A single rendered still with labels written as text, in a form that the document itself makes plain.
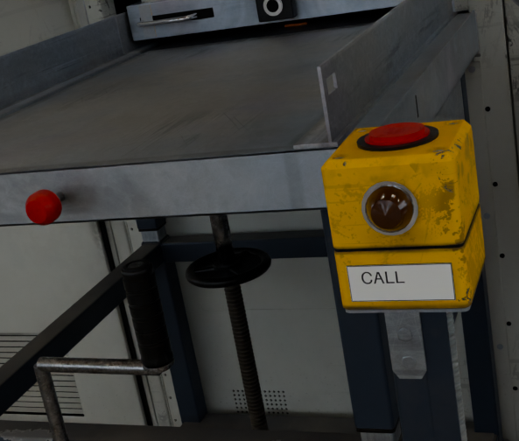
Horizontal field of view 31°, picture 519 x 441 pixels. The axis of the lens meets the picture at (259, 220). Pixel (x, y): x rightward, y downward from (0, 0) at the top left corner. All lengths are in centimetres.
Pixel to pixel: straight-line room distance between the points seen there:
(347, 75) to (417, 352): 33
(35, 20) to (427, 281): 114
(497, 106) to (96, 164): 75
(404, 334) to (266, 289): 107
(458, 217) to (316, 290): 110
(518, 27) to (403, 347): 89
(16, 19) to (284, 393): 80
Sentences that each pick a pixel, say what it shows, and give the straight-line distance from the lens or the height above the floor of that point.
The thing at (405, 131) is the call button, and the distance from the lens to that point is 58.
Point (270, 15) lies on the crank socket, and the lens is 153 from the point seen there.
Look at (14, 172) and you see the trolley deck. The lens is 95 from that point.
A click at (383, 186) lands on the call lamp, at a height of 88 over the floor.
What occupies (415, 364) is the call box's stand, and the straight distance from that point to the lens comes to 62.
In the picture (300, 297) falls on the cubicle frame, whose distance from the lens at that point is 166.
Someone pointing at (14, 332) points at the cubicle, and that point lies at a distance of 195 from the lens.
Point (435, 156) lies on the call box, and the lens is 55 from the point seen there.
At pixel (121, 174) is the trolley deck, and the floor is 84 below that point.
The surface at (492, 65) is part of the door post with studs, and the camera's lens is 146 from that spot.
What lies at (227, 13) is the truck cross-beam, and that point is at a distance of 158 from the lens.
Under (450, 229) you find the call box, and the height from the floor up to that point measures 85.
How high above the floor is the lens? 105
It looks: 18 degrees down
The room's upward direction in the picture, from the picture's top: 10 degrees counter-clockwise
